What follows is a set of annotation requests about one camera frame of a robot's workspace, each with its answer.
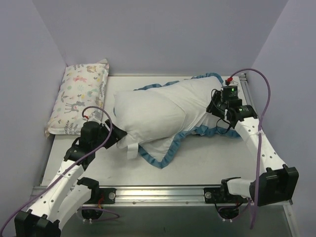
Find blue white plush pillowcase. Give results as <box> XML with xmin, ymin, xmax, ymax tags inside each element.
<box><xmin>133</xmin><ymin>74</ymin><xmax>225</xmax><ymax>169</ymax></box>

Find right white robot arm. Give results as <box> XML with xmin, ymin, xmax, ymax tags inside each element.
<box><xmin>206</xmin><ymin>85</ymin><xmax>299</xmax><ymax>206</ymax></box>

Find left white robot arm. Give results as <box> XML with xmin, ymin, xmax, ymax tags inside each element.
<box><xmin>14</xmin><ymin>119</ymin><xmax>127</xmax><ymax>237</ymax></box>

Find animal print white pillow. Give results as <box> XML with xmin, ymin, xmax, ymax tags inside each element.
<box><xmin>45</xmin><ymin>59</ymin><xmax>109</xmax><ymax>136</ymax></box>

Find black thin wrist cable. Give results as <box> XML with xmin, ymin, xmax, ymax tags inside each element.
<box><xmin>211</xmin><ymin>90</ymin><xmax>235</xmax><ymax>135</ymax></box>

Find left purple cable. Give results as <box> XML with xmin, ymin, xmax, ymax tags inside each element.
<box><xmin>0</xmin><ymin>106</ymin><xmax>121</xmax><ymax>232</ymax></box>

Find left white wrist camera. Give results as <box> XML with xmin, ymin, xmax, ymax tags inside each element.
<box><xmin>83</xmin><ymin>113</ymin><xmax>101</xmax><ymax>123</ymax></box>

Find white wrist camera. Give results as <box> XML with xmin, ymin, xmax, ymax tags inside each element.
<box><xmin>224</xmin><ymin>77</ymin><xmax>240</xmax><ymax>86</ymax></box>
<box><xmin>83</xmin><ymin>113</ymin><xmax>101</xmax><ymax>123</ymax></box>

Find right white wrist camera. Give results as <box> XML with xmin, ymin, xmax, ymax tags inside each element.
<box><xmin>224</xmin><ymin>77</ymin><xmax>240</xmax><ymax>86</ymax></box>

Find right aluminium side rail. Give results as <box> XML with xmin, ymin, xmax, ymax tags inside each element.
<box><xmin>238</xmin><ymin>73</ymin><xmax>260</xmax><ymax>119</ymax></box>

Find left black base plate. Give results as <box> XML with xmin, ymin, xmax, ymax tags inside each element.
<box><xmin>84</xmin><ymin>188</ymin><xmax>117</xmax><ymax>204</ymax></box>

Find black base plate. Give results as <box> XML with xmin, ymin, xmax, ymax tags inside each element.
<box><xmin>203</xmin><ymin>187</ymin><xmax>247</xmax><ymax>205</ymax></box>
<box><xmin>84</xmin><ymin>188</ymin><xmax>117</xmax><ymax>204</ymax></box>

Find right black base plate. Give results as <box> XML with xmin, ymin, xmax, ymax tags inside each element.
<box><xmin>203</xmin><ymin>187</ymin><xmax>247</xmax><ymax>205</ymax></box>

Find aluminium mounting rail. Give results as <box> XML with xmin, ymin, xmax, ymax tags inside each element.
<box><xmin>31</xmin><ymin>184</ymin><xmax>293</xmax><ymax>207</ymax></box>

